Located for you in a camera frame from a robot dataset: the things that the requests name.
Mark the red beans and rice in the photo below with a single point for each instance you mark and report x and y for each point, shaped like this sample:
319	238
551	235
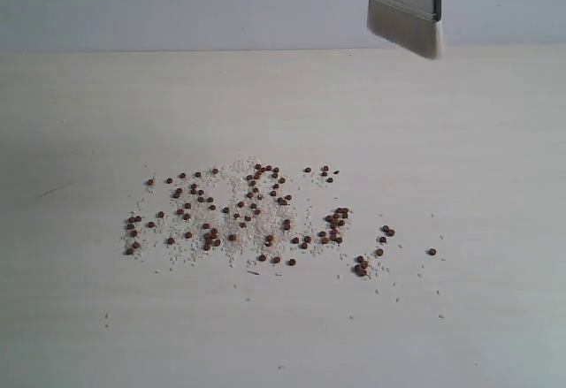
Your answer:
268	220

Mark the wooden handle paint brush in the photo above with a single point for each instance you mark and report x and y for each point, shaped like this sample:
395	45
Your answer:
414	25

